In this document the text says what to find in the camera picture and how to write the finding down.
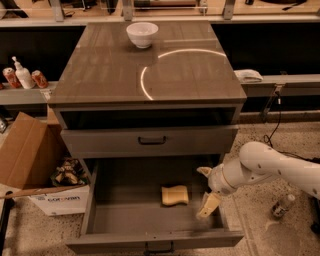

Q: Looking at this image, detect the clear plastic bottle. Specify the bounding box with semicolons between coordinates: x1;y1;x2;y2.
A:
271;194;296;219

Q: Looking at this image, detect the folded white cloth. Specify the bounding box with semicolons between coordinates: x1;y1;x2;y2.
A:
234;69;263;83

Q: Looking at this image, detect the yellow sponge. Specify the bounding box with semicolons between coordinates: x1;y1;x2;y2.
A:
161;185;189;206

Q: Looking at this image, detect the white ceramic bowl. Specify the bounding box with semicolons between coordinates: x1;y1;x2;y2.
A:
126;22;159;49

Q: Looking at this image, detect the white pump bottle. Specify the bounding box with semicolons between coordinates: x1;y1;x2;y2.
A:
12;56;35;89

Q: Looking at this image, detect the open grey lower drawer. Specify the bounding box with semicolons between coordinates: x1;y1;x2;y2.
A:
67;155;243;254

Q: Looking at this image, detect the black lower drawer handle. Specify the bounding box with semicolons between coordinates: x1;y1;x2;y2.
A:
143;241;175;256

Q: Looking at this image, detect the white printed cardboard box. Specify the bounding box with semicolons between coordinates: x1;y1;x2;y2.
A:
29;185;89;216

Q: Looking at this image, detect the red soda can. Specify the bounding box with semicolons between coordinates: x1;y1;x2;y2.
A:
31;70;49;89
2;67;21;88

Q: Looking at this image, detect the snack bag in box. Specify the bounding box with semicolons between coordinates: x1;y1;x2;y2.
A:
50;158;88;187

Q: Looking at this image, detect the brown cardboard box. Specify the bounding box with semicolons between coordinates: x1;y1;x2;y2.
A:
0;112;80;199

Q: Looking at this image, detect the black drawer handle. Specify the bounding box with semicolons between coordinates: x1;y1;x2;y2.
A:
138;136;167;146
143;241;175;256

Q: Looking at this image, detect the red soda can left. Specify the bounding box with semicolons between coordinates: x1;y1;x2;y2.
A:
2;67;21;88

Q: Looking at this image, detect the closed grey middle drawer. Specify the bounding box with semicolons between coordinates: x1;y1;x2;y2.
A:
61;125;238;159

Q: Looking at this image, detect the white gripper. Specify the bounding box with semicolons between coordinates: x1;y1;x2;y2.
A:
196;164;236;219

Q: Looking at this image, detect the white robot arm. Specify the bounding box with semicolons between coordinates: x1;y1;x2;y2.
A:
197;141;320;218

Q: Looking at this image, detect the grey drawer cabinet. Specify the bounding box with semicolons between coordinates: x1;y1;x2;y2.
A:
48;20;248;161

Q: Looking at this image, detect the black power cable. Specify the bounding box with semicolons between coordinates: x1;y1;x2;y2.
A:
263;91;311;162

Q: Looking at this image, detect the red soda can right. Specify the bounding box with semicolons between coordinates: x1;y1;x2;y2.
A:
31;70;49;89

